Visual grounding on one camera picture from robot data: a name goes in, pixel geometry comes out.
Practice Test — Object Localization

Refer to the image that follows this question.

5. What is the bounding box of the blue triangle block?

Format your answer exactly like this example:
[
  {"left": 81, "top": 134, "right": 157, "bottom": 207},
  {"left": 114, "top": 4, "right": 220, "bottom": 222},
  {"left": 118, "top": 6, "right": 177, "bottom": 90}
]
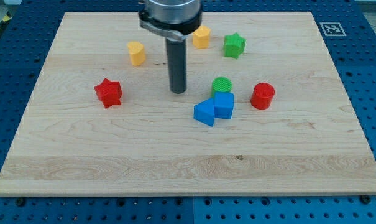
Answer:
[{"left": 193, "top": 98, "right": 215, "bottom": 126}]

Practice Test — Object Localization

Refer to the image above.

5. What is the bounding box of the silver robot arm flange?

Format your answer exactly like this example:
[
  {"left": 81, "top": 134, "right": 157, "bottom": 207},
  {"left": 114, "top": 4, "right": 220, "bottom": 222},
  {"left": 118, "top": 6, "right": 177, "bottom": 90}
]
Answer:
[{"left": 138, "top": 0, "right": 202, "bottom": 42}]

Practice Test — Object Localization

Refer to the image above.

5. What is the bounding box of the blue cube block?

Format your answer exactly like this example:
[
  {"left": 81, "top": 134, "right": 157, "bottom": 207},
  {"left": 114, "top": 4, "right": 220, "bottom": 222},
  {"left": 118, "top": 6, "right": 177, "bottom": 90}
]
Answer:
[{"left": 214, "top": 91, "right": 234, "bottom": 119}]

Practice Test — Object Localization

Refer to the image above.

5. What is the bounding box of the green cylinder block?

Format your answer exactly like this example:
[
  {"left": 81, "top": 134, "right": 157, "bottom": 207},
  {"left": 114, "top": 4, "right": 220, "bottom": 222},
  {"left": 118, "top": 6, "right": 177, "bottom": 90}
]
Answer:
[{"left": 211, "top": 77, "right": 232, "bottom": 97}]

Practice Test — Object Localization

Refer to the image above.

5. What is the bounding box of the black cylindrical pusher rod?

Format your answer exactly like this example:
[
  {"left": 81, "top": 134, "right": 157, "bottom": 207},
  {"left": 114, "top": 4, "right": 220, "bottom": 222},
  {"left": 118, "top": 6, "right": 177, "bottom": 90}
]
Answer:
[{"left": 165, "top": 39, "right": 186, "bottom": 94}]

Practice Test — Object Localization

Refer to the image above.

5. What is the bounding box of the red cylinder block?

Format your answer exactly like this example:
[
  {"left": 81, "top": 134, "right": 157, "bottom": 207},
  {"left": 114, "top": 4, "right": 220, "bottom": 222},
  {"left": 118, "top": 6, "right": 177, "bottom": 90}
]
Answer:
[{"left": 250, "top": 82, "right": 275, "bottom": 110}]

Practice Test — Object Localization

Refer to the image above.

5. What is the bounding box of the yellow heart block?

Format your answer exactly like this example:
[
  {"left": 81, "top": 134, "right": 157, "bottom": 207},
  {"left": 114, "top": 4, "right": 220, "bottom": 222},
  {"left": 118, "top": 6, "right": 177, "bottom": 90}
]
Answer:
[{"left": 127, "top": 41, "right": 146, "bottom": 66}]

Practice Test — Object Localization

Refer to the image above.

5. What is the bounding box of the wooden board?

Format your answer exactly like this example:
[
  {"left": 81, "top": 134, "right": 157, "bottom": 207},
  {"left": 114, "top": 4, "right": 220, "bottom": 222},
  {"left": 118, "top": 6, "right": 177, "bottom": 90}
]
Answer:
[{"left": 0, "top": 12, "right": 376, "bottom": 197}]

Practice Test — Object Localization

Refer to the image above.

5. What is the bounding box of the yellow hexagon block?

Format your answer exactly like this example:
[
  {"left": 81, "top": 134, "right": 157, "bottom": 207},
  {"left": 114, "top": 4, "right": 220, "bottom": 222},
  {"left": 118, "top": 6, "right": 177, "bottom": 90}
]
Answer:
[{"left": 193, "top": 25, "right": 211, "bottom": 49}]

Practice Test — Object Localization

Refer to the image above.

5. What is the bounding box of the red star block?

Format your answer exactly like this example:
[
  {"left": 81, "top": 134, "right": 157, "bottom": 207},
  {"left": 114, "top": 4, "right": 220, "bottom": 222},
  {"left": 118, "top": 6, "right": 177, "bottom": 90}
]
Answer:
[{"left": 94, "top": 78, "right": 122, "bottom": 108}]

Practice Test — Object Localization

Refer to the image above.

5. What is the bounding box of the green star block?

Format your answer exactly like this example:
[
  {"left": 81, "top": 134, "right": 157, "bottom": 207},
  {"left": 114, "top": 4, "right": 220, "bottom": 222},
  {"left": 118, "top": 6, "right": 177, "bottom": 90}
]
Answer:
[{"left": 223, "top": 32, "right": 246, "bottom": 59}]

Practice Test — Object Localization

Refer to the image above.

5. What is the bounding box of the white fiducial marker tag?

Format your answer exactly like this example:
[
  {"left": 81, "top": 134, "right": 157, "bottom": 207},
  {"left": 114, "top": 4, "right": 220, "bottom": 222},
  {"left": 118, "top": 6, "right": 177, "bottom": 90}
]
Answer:
[{"left": 319, "top": 22, "right": 346, "bottom": 37}]

